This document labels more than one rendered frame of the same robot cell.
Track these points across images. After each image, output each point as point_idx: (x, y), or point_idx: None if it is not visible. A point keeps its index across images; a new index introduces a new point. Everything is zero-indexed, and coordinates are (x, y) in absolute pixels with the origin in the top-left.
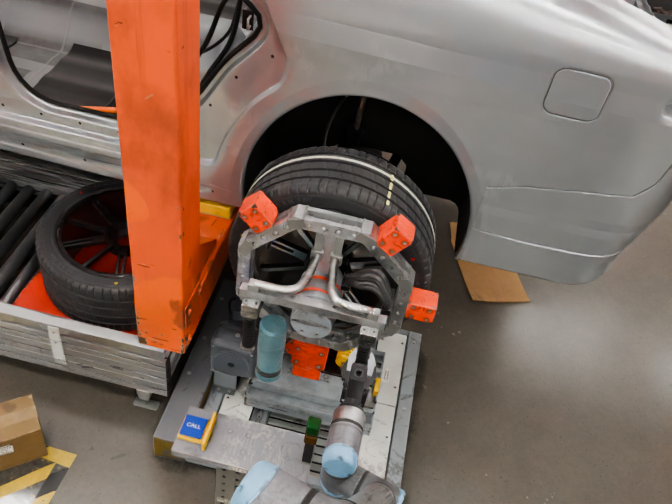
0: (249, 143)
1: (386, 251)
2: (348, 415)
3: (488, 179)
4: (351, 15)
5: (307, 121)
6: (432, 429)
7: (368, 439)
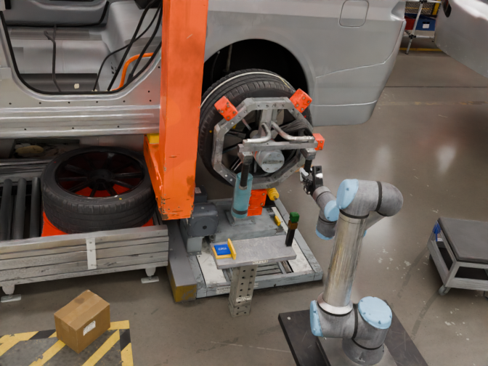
0: None
1: (299, 110)
2: (324, 189)
3: (316, 72)
4: None
5: None
6: (310, 237)
7: None
